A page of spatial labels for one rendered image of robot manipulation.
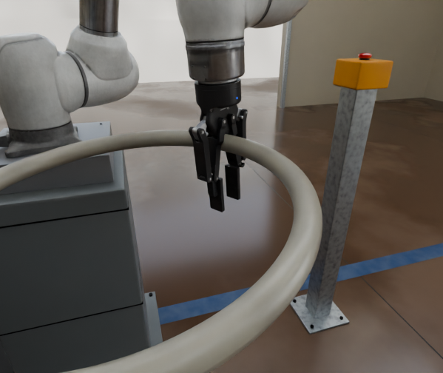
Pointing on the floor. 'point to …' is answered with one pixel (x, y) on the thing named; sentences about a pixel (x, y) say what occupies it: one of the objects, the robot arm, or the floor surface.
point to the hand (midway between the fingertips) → (225, 189)
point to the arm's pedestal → (63, 275)
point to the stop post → (341, 185)
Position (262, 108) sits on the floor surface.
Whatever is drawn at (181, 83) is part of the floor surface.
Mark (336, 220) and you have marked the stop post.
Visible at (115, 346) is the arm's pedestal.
